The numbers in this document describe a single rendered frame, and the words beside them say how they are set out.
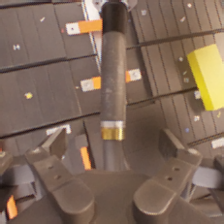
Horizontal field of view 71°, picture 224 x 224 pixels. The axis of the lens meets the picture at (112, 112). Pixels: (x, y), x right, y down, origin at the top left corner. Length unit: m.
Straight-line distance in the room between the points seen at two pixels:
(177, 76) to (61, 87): 0.30
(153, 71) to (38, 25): 0.30
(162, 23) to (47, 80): 0.33
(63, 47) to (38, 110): 0.16
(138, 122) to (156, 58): 0.18
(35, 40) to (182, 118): 0.41
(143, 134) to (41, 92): 0.26
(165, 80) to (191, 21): 0.19
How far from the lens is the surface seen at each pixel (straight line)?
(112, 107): 0.26
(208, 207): 0.38
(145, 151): 0.41
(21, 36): 0.45
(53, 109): 0.39
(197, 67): 0.48
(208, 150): 0.51
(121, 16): 0.32
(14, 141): 0.41
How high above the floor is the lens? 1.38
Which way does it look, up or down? 80 degrees down
